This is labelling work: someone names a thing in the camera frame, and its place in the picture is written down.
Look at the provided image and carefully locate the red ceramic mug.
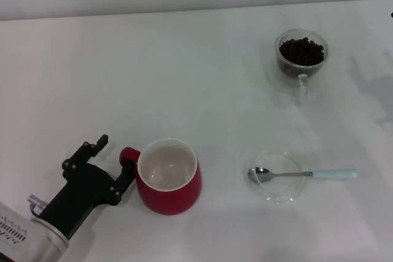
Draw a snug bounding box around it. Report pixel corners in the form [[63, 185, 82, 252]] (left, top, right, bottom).
[[119, 137, 203, 216]]

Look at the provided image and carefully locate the silver cable plug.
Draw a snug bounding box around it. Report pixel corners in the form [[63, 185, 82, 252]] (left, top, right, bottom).
[[27, 194, 47, 216]]

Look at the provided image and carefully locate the clear glass cup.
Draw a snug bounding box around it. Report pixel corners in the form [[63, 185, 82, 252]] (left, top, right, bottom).
[[274, 28, 329, 106]]

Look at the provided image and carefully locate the small clear glass saucer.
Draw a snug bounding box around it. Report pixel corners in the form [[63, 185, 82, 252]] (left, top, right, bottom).
[[245, 150, 305, 205]]

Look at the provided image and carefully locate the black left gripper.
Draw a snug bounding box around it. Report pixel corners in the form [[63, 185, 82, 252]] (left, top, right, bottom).
[[39, 134, 136, 241]]

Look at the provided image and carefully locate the blue handled metal spoon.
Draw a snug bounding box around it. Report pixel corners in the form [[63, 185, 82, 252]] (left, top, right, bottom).
[[247, 166, 359, 183]]

